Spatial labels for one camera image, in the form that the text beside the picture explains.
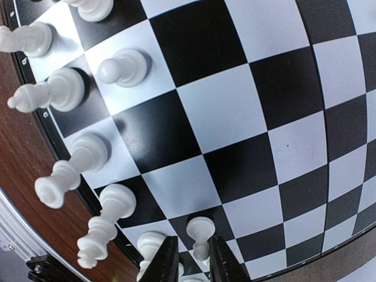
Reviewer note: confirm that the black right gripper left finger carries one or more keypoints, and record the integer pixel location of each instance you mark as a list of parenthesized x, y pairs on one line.
[(164, 266)]

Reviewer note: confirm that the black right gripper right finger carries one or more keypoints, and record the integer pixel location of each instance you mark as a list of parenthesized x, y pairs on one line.
[(224, 267)]

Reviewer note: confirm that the white chess piece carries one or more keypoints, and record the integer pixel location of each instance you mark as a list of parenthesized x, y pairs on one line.
[(33, 40), (118, 202), (148, 244), (89, 153)]

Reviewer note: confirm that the white chess pawn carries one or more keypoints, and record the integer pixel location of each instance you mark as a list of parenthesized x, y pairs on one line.
[(63, 90), (200, 229)]

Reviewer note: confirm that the black white chess board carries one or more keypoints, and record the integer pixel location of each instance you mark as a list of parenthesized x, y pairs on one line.
[(259, 115)]

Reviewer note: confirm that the white rook corner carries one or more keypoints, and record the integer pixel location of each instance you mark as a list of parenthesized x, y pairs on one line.
[(92, 10)]

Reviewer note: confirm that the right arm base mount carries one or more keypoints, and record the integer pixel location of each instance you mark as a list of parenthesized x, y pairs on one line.
[(50, 268)]

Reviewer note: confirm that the front aluminium rail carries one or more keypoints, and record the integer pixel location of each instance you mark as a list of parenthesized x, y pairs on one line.
[(20, 240)]

